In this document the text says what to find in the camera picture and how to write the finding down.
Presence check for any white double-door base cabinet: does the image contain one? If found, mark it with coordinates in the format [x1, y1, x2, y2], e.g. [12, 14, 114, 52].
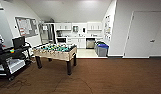
[70, 38, 87, 49]

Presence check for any grey bin green lid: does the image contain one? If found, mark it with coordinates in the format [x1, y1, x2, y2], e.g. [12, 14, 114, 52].
[94, 40, 106, 54]

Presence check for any black built-in microwave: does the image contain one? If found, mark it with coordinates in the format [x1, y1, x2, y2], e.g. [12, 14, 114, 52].
[56, 37, 67, 43]

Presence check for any grey bin blue lid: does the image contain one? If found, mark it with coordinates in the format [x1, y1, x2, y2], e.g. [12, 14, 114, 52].
[96, 43, 110, 58]

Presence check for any green foosball table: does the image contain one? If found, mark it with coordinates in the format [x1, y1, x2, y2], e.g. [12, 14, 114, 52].
[31, 43, 78, 76]

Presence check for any stainless steel refrigerator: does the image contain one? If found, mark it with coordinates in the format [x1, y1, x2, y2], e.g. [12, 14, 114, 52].
[39, 22, 56, 45]

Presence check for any white door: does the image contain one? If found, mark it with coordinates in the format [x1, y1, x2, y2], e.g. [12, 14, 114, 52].
[124, 10, 161, 58]

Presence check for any large colourful wall poster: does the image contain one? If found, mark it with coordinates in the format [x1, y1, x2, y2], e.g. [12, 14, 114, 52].
[104, 14, 112, 36]

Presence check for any framed wall picture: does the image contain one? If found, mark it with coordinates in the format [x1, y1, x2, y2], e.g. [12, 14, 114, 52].
[14, 16, 40, 38]

